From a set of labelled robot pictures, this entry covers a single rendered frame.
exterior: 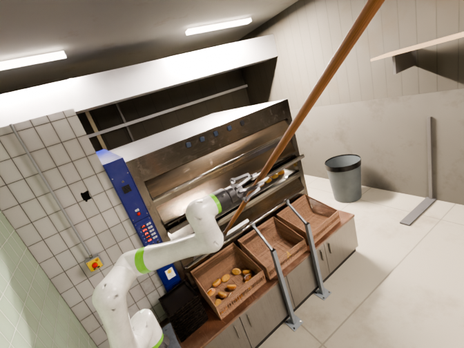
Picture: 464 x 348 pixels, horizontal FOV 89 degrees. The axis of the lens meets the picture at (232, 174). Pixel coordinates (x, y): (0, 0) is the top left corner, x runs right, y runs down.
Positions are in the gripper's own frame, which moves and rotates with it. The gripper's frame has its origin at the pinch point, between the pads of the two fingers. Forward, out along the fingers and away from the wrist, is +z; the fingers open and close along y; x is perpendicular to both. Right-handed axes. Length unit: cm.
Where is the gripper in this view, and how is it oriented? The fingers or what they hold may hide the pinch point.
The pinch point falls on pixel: (259, 178)
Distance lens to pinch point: 115.3
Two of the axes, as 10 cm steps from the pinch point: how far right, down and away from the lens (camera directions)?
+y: 5.7, 7.6, -3.1
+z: 7.9, -4.0, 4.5
